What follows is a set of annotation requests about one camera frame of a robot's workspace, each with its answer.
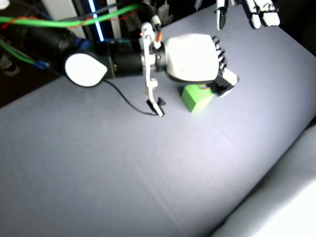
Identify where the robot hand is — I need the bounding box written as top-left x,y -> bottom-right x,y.
162,33 -> 239,99
216,0 -> 281,31

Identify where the green toy block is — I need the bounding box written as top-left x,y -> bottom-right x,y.
181,83 -> 215,114

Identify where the white power adapter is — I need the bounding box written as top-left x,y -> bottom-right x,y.
158,0 -> 174,24

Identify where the black box with red light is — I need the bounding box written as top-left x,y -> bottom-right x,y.
120,17 -> 145,40

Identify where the grey table cloth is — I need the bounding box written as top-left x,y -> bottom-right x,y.
0,3 -> 316,237

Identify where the white column with blue light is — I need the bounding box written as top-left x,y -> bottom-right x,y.
41,0 -> 117,42

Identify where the white curved panel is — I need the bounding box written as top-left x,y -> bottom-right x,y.
211,123 -> 316,237

